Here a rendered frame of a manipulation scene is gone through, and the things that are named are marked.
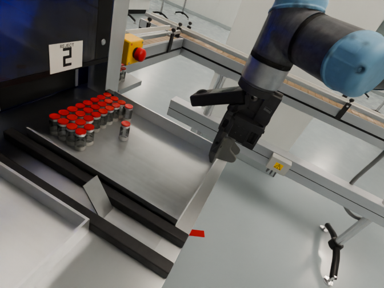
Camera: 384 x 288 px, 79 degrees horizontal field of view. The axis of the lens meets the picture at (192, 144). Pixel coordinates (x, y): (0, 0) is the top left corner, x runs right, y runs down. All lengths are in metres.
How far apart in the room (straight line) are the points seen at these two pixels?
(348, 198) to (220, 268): 0.84
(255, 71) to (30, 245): 0.43
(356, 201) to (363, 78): 1.36
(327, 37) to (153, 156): 0.40
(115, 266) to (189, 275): 1.04
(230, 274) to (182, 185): 1.06
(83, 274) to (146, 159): 0.26
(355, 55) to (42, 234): 0.48
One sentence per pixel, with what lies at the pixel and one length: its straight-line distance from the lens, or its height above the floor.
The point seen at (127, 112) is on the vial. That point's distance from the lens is 0.62.
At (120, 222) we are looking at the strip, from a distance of 0.43.
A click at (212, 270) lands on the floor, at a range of 1.48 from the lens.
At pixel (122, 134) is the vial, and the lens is 0.56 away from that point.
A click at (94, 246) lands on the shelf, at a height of 0.88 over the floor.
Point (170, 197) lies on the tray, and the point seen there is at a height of 0.88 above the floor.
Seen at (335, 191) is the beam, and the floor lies 0.50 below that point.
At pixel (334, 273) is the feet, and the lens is 1.85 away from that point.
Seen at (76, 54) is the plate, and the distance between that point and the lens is 0.61.
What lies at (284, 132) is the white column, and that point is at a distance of 2.08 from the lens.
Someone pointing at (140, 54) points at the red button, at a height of 1.00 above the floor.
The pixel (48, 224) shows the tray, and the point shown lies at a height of 0.88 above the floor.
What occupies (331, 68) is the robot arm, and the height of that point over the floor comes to 1.20.
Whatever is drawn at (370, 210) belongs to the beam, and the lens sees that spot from 1.72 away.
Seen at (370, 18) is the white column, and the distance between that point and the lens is 1.92.
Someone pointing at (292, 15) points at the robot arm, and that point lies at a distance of 0.41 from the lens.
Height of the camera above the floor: 1.25
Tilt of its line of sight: 35 degrees down
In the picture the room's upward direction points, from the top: 22 degrees clockwise
